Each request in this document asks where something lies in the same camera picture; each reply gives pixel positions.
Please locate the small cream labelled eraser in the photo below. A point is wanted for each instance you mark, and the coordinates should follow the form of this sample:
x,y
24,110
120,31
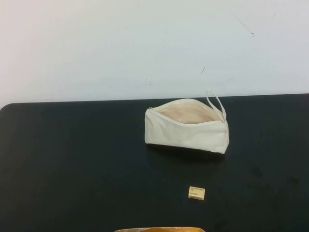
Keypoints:
x,y
196,192

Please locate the cream fabric pencil case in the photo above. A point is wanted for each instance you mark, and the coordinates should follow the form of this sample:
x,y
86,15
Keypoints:
x,y
183,135

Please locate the yellow orange rounded object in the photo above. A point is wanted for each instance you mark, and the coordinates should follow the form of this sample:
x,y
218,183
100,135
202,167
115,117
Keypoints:
x,y
157,229

